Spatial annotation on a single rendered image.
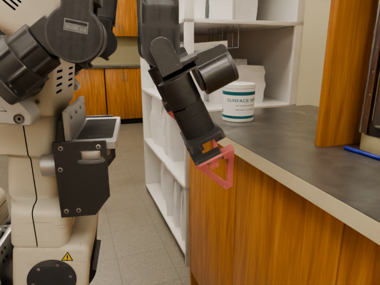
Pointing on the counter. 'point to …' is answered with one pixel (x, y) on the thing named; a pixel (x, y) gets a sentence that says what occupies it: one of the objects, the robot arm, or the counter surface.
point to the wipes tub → (238, 102)
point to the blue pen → (362, 152)
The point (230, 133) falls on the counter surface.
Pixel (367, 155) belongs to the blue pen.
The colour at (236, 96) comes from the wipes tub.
